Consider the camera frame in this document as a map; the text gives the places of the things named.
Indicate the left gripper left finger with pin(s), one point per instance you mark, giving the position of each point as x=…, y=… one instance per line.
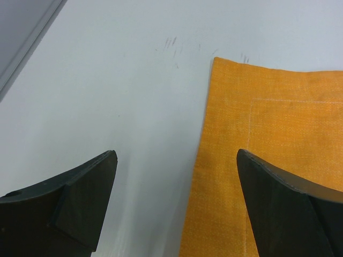
x=62, y=215

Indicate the aluminium frame post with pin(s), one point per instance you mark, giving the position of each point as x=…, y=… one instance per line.
x=23, y=25

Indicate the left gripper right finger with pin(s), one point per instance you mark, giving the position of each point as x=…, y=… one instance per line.
x=289, y=215

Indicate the orange Mickey Mouse cloth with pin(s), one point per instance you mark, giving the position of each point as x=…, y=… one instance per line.
x=292, y=120

